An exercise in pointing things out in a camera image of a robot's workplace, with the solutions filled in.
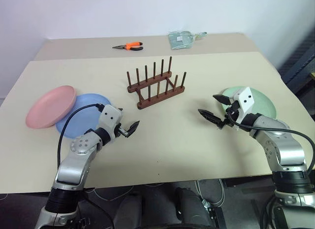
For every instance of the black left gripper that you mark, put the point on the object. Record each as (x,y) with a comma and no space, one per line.
(121,131)

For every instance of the dark grey rounded shape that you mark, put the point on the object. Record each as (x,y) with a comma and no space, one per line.
(190,206)
(137,211)

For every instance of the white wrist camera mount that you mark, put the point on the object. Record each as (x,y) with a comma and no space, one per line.
(246,101)
(110,115)

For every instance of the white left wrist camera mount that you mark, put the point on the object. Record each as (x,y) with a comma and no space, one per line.
(110,115)

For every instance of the green plate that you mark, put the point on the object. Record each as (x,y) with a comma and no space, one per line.
(263,103)

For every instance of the pink plate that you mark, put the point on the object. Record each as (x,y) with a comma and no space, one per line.
(49,106)

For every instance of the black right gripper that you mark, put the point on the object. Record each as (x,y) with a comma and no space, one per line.
(233,114)

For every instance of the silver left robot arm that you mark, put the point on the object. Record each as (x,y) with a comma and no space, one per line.
(73,162)

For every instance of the brown wooden dish rack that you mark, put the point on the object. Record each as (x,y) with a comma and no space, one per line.
(147,104)

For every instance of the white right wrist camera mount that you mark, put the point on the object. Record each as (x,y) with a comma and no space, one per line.
(246,101)

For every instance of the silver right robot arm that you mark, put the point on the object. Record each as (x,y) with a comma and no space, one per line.
(283,150)

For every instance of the blue plate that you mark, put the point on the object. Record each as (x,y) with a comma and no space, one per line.
(83,120)

